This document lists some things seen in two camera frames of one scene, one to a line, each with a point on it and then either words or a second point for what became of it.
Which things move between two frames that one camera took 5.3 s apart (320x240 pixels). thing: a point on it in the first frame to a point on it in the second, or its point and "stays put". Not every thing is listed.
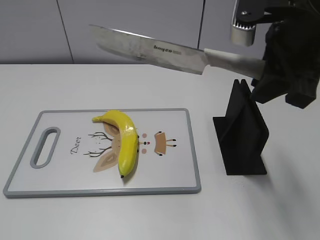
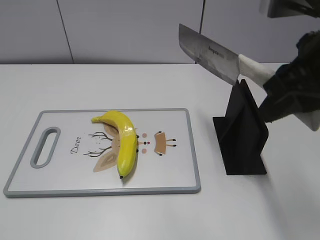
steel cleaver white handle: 174,55 to 230,65
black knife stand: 241,135 stays put
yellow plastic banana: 128,140 stays put
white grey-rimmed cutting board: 67,154 stays put
